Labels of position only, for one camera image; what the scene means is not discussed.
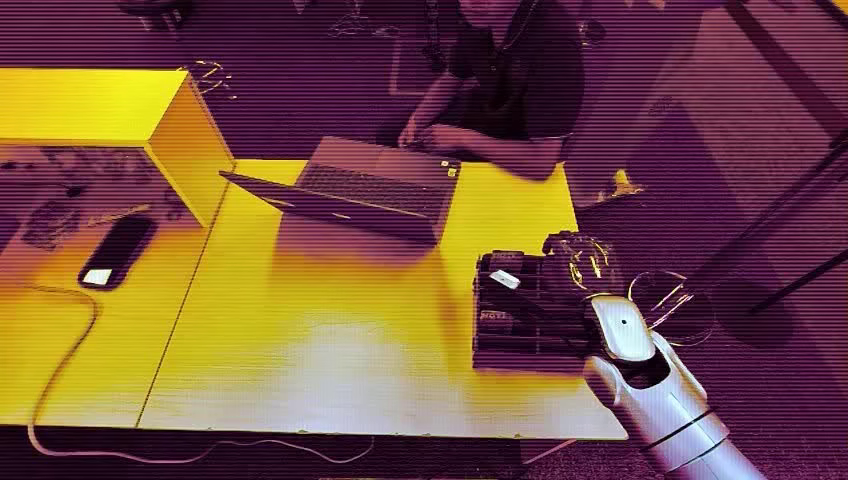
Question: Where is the open laptop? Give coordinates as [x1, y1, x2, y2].
[220, 135, 463, 248]

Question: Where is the thin pen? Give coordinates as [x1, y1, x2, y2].
[86, 203, 152, 228]

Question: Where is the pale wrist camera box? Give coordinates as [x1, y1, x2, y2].
[589, 296, 657, 364]

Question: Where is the dark diagonal frame bar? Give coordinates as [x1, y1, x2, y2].
[712, 132, 848, 313]

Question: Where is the black card holder rack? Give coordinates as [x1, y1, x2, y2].
[472, 250, 607, 376]

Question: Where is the chrome chair base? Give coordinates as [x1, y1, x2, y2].
[177, 59, 237, 101]

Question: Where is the black flat device white label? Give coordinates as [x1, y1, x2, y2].
[78, 215, 159, 291]

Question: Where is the long thin cable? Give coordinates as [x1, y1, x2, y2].
[25, 283, 376, 466]

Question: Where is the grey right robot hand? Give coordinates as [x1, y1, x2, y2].
[485, 230, 622, 346]

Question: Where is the small dark keypad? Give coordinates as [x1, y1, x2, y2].
[23, 201, 82, 250]

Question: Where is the person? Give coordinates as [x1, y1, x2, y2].
[396, 0, 588, 183]

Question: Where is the yellow wooden box shelf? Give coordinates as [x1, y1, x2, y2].
[0, 68, 236, 229]

